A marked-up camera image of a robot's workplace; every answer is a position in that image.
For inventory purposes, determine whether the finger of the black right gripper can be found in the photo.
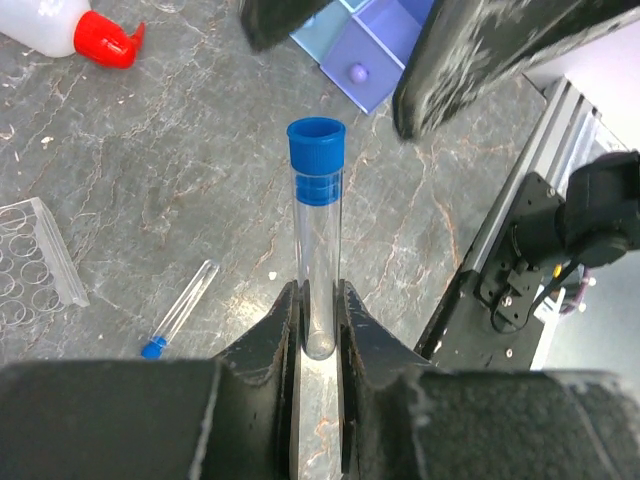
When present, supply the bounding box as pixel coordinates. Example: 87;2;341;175
392;1;639;140
239;0;330;51

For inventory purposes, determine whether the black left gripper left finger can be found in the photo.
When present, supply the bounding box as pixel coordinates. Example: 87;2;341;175
1;282;300;479

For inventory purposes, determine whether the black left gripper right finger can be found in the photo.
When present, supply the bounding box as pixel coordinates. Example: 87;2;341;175
337;281;639;479

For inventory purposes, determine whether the blue capped test tube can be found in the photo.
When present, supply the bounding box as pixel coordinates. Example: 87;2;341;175
140;259;219;360
287;117;346;361

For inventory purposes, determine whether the white plastic wash bottle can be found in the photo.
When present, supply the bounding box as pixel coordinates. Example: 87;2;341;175
1;0;145;69

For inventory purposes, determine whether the clear test tube rack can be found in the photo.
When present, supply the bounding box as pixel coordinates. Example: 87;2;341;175
1;197;89;335

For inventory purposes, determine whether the light blue drawer organizer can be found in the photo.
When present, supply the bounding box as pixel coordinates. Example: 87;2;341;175
290;0;434;114

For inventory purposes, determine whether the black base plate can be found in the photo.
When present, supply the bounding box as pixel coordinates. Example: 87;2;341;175
415;173;565;370

